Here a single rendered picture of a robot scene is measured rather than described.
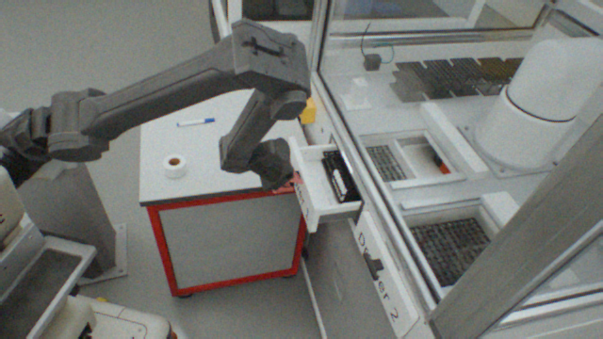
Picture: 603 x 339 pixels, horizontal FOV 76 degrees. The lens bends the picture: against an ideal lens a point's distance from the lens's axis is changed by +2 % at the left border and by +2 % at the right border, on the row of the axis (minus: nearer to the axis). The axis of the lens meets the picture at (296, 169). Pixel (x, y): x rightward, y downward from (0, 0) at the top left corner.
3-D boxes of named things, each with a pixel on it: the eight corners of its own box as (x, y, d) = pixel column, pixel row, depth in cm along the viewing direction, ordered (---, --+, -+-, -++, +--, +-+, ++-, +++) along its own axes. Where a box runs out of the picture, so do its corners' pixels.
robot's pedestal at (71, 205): (54, 292, 170) (-38, 175, 115) (60, 235, 189) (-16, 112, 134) (127, 276, 178) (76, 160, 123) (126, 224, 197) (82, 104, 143)
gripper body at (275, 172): (296, 172, 98) (277, 161, 93) (268, 194, 102) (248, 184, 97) (289, 154, 102) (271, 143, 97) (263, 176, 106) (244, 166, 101)
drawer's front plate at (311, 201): (309, 234, 106) (315, 209, 98) (285, 160, 125) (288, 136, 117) (315, 233, 107) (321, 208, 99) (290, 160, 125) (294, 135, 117)
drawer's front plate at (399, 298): (397, 338, 89) (412, 318, 81) (353, 234, 107) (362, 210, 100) (403, 336, 89) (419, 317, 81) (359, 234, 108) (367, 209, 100)
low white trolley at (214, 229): (171, 309, 169) (138, 201, 115) (168, 201, 210) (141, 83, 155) (298, 283, 184) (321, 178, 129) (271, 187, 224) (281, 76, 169)
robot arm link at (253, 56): (263, -9, 46) (271, 65, 44) (310, 43, 58) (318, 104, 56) (39, 100, 65) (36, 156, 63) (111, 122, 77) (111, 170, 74)
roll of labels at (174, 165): (184, 160, 128) (182, 152, 125) (189, 174, 124) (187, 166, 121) (162, 165, 126) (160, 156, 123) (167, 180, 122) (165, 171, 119)
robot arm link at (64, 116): (27, 114, 66) (25, 143, 64) (59, 94, 61) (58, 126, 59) (82, 127, 73) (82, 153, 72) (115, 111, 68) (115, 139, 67)
